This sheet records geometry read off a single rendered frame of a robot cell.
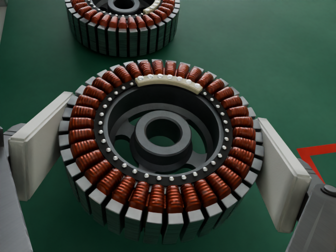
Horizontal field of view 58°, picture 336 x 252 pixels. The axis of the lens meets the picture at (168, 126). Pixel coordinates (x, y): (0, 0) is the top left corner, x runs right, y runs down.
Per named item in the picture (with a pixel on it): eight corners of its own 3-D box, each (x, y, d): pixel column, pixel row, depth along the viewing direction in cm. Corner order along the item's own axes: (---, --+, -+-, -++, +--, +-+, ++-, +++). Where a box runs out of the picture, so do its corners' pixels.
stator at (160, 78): (254, 258, 16) (283, 234, 13) (40, 234, 16) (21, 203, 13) (239, 104, 23) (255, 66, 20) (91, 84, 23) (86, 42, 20)
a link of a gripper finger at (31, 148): (28, 203, 13) (10, 201, 13) (74, 136, 20) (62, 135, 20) (25, 140, 12) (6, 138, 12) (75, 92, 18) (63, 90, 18)
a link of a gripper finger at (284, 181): (295, 175, 12) (314, 177, 12) (255, 116, 19) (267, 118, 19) (276, 233, 13) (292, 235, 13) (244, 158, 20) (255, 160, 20)
